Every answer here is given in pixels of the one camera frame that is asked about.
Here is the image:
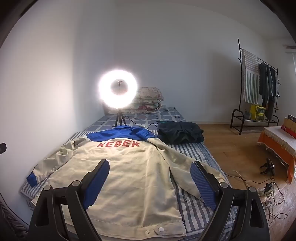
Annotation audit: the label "ring light cable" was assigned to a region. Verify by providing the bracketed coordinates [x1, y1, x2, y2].
[126, 119, 160, 130]

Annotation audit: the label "black clamp device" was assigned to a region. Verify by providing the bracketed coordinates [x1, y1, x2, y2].
[260, 158, 275, 176]

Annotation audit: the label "red flat box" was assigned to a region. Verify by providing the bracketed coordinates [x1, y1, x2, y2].
[281, 125, 296, 139]

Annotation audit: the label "striped towel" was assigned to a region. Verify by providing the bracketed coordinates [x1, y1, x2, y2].
[242, 49, 260, 105]

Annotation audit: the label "black tripod stand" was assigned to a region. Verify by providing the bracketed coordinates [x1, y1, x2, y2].
[113, 79, 127, 128]

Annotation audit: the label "blue checked bedsheet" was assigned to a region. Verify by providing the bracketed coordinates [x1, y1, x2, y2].
[84, 105, 188, 132]

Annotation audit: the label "hanging dark clothes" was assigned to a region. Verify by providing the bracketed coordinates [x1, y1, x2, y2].
[258, 62, 278, 120]

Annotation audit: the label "tangled floor cables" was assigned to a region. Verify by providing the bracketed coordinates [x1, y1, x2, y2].
[225, 171, 289, 220]

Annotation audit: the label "white power strip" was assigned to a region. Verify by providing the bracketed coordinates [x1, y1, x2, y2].
[257, 183, 275, 197]

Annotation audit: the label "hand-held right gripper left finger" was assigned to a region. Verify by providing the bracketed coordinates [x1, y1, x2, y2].
[26, 159, 110, 241]

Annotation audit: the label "folded floral quilt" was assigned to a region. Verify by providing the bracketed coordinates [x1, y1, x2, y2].
[126, 87, 164, 113]

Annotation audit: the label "blue striped quilt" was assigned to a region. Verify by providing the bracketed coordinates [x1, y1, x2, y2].
[20, 130, 238, 232]

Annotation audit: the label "beige and blue jacket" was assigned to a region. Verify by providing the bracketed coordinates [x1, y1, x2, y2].
[26, 126, 228, 237]

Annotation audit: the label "folded dark clothes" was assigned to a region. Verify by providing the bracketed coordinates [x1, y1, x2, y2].
[157, 121, 205, 144]

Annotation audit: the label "yellow crate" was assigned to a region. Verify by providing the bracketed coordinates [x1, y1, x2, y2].
[250, 104, 266, 121]

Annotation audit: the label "orange cloth covered table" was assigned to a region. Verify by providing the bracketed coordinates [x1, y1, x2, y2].
[258, 126, 296, 184]

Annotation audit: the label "black metal clothes rack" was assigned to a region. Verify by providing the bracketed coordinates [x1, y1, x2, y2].
[230, 38, 281, 135]

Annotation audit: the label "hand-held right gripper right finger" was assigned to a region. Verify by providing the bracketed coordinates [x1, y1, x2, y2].
[190, 161, 271, 241]

